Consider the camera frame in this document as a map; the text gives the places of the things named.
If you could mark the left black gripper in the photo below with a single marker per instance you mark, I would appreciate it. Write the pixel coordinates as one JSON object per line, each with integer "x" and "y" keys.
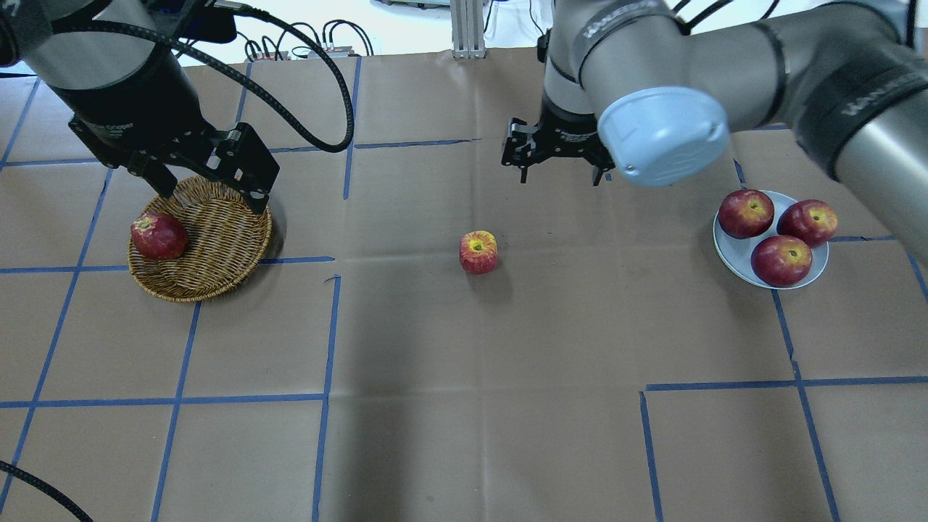
{"x": 130, "y": 116}

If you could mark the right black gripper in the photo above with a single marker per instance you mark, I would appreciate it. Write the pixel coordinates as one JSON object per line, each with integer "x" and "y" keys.
{"x": 567, "y": 130}

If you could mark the red apple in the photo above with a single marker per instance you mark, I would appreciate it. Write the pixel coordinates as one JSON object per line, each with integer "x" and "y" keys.
{"x": 781, "y": 260}
{"x": 159, "y": 236}
{"x": 478, "y": 252}
{"x": 810, "y": 220}
{"x": 745, "y": 214}

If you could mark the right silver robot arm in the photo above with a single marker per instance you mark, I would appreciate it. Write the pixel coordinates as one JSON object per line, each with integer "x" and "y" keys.
{"x": 629, "y": 88}

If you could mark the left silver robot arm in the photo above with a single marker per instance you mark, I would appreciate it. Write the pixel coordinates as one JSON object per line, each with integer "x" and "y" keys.
{"x": 81, "y": 44}

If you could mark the woven wicker basket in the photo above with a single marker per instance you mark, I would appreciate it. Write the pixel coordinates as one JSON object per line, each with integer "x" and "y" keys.
{"x": 226, "y": 242}

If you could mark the orange usb hub lower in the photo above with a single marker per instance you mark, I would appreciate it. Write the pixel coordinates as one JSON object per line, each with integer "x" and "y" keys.
{"x": 283, "y": 56}

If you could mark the aluminium frame post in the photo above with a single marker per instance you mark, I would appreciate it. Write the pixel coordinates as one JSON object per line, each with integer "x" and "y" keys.
{"x": 467, "y": 18}

